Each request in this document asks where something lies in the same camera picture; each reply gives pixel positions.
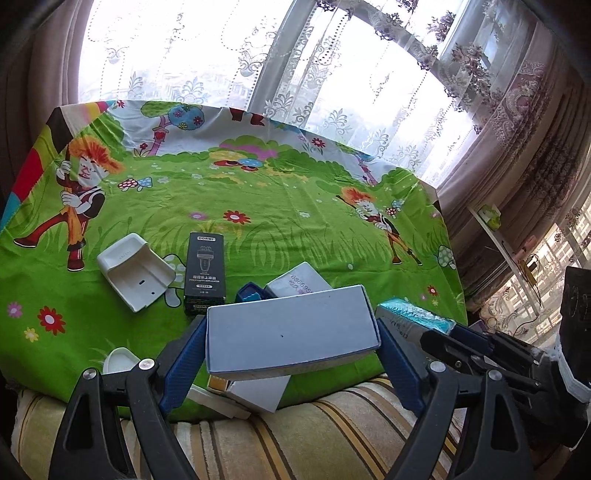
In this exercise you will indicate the striped plush blanket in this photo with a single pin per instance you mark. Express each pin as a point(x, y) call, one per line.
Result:
point(300, 443)

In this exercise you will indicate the white plastic holder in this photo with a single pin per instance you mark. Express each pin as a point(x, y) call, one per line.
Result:
point(134, 272)

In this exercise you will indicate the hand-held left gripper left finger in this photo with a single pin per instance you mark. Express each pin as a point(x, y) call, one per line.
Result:
point(184, 357)

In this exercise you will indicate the flat white box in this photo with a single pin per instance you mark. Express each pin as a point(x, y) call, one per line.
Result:
point(207, 402)

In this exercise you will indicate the teal white box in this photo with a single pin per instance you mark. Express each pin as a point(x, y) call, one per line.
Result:
point(415, 314)

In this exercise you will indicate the white plastic piece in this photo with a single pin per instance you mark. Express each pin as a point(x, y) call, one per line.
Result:
point(120, 360)

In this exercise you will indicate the green cartoon printed cloth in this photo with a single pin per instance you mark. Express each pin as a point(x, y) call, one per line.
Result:
point(277, 207)

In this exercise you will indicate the plain white box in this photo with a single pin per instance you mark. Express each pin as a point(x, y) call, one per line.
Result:
point(258, 392)

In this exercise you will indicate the grey blue cardboard box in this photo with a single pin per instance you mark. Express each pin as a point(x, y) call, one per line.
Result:
point(286, 332)

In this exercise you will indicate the plain pink curtain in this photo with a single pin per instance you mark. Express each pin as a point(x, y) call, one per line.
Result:
point(37, 69)

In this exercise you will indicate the small blue box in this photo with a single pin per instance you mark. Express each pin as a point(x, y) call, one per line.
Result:
point(249, 293)

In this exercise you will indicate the black tall box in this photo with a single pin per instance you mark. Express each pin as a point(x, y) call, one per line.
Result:
point(203, 277)

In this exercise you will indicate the white lace curtain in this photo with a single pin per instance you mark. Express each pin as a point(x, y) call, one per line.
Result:
point(184, 55)

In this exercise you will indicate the patterned pink curtain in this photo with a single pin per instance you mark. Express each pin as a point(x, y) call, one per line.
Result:
point(531, 152)

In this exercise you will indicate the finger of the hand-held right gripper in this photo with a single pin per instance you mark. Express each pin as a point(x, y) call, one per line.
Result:
point(452, 350)
point(468, 333)

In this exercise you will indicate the white box with printed digits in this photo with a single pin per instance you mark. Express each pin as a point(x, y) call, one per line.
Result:
point(300, 279)

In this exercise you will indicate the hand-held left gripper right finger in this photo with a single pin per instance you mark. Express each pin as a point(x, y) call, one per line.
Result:
point(401, 367)

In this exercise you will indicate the white wall shelf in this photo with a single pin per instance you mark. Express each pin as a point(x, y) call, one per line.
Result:
point(508, 258)

